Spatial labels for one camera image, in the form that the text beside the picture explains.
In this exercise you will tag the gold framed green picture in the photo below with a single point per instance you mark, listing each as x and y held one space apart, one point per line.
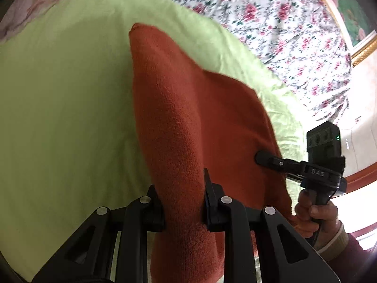
357 29

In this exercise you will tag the black camera box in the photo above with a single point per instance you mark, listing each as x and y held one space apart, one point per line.
323 142

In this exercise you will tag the orange knit sweater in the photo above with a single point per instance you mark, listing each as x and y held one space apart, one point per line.
190 122

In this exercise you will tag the floral white pink bedsheet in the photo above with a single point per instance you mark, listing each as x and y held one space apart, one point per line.
298 40

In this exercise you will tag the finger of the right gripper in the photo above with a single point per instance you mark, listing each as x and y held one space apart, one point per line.
272 162

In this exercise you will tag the person's right hand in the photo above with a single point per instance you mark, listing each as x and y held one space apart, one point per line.
315 215

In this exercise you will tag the light green blanket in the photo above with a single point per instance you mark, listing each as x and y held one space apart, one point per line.
68 138

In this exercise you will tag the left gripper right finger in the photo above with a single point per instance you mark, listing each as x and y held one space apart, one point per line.
260 245

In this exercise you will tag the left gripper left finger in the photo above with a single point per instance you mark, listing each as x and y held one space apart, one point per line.
109 246

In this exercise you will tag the right forearm dark sleeve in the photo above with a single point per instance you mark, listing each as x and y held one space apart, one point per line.
349 261

